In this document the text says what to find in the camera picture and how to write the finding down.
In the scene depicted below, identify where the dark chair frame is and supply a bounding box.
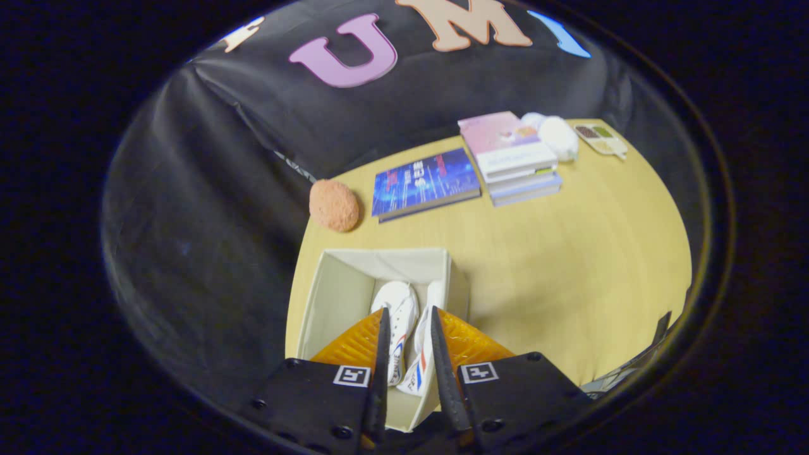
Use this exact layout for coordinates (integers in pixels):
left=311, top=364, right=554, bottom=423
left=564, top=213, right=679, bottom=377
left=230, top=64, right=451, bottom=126
left=650, top=310, right=672, bottom=346

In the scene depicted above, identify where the small compartment palette tray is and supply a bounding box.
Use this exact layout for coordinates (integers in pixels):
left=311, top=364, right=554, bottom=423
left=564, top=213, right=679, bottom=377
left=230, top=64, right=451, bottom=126
left=573, top=123, right=629, bottom=161

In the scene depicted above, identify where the pink cover book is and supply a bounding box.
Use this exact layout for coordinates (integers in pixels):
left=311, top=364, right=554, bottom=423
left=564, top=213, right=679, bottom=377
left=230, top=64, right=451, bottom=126
left=458, top=111, right=559, bottom=185

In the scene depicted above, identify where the pale blue cover book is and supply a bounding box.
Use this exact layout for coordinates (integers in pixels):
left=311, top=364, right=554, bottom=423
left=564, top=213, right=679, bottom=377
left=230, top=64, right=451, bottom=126
left=491, top=177, right=564, bottom=209

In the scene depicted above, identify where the beige fabric storage box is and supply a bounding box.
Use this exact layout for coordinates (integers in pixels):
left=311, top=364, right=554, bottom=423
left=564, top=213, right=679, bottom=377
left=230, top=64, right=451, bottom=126
left=296, top=247, right=472, bottom=434

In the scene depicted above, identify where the white book with green tab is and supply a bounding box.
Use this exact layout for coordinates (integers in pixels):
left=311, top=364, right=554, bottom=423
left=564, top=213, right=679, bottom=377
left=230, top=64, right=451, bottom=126
left=485, top=166, right=561, bottom=197

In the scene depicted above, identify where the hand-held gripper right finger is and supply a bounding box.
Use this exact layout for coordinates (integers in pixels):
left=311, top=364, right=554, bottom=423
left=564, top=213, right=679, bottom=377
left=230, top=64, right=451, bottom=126
left=430, top=307, right=592, bottom=452

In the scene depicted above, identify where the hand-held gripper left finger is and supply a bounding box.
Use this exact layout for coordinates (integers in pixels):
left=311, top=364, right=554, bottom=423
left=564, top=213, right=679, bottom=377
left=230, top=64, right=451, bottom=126
left=246, top=307, right=391, bottom=452

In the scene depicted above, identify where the white fluffy ball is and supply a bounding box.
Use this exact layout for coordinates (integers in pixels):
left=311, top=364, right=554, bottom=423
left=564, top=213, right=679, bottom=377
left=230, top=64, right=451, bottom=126
left=521, top=111, right=580, bottom=163

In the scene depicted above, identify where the orange sponge ball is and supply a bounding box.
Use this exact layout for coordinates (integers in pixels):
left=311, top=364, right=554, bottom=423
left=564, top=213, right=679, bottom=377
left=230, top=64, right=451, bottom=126
left=308, top=179, right=362, bottom=233

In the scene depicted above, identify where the white striped canvas shoe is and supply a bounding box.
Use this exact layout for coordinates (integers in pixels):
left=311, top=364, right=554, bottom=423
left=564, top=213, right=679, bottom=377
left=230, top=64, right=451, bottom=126
left=396, top=279, right=447, bottom=398
left=369, top=281, right=420, bottom=387

